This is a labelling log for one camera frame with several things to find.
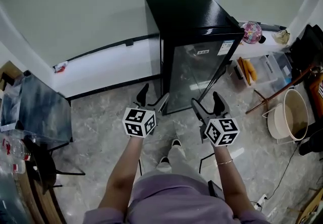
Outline beige plastic bucket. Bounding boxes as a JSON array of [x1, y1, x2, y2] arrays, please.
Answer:
[[266, 88, 309, 141]]

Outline black wall rail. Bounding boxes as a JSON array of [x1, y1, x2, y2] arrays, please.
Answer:
[[52, 32, 161, 69]]

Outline person's left forearm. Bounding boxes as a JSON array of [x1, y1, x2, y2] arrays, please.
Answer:
[[97, 135, 145, 217]]

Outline crumpled beige bag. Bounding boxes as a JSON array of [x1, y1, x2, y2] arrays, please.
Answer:
[[273, 29, 291, 45]]

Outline black fridge cabinet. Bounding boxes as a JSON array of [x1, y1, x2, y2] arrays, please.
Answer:
[[144, 0, 245, 117]]

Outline clear plastic storage box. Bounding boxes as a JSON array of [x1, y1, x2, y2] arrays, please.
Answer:
[[232, 51, 294, 88]]

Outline black glass side table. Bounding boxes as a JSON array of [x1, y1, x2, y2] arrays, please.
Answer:
[[18, 73, 74, 152]]

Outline orange wooden crate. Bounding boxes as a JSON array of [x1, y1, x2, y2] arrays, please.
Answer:
[[308, 73, 323, 119]]

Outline black cable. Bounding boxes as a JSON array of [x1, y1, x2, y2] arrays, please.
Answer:
[[266, 142, 301, 200]]

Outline wooden table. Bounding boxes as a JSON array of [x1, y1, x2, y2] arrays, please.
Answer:
[[14, 167, 68, 224]]

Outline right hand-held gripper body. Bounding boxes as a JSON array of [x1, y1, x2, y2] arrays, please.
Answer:
[[198, 111, 240, 147]]

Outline grey trousers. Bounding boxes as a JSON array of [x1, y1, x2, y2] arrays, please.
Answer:
[[142, 142, 208, 185]]

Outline black metal stool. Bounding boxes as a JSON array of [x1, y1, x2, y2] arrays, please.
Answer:
[[23, 135, 86, 195]]

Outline glass fridge door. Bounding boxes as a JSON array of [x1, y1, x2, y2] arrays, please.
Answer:
[[160, 26, 245, 117]]

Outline white power strip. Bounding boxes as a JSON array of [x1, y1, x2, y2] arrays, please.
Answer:
[[251, 193, 268, 210]]

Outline red and white packet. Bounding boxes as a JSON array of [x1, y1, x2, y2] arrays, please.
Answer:
[[53, 61, 69, 74]]

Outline yellow corn cobs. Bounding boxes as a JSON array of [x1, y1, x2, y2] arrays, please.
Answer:
[[237, 57, 258, 85]]

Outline clear plastic bottle red label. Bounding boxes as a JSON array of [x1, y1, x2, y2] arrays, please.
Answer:
[[0, 134, 32, 162], [0, 159, 27, 175]]

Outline purple shirt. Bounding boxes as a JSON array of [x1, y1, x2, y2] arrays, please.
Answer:
[[82, 174, 271, 224]]

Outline black chair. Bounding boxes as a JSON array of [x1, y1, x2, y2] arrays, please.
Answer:
[[289, 24, 323, 74]]

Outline brown wooden stick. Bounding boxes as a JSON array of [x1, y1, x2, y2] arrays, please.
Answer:
[[245, 64, 316, 115]]

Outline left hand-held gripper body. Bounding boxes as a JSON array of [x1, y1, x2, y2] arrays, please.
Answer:
[[122, 101, 162, 139]]

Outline person's right forearm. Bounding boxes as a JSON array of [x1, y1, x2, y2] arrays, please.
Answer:
[[213, 144, 257, 219]]

